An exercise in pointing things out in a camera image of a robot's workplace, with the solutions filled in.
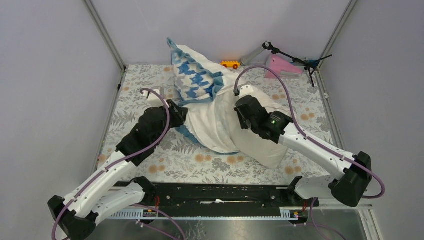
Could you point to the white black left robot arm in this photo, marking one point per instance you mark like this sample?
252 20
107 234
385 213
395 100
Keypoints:
79 212

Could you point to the orange yellow toy wagon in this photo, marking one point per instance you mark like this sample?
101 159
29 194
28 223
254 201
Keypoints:
230 64

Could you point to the white pillow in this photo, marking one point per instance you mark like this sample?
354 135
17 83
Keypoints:
266 152

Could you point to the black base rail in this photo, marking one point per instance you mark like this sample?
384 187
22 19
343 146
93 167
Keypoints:
178 195

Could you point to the pink plastic dustpan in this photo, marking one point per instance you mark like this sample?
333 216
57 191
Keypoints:
283 67

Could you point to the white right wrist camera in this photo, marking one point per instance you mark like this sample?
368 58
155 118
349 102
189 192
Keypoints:
243 90

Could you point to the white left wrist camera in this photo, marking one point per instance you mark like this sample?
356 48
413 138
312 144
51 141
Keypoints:
154 96

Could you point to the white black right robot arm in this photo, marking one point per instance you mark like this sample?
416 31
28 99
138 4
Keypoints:
348 174

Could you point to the black tripod stand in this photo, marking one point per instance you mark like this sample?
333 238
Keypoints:
309 65

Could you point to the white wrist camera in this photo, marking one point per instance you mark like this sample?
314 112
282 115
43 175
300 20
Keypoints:
243 90
154 96

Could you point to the grey slotted cable duct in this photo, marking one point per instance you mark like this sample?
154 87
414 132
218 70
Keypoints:
208 212

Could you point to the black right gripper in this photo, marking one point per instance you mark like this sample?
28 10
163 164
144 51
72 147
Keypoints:
243 124

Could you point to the blue white plush pillowcase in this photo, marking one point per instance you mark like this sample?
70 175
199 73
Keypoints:
206 89

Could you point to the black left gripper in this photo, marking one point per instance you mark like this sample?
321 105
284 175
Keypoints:
179 114

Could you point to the floral patterned table cloth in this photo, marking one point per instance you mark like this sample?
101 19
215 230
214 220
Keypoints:
179 160

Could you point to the grey cylinder tube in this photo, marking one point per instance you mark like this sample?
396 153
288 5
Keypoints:
245 60

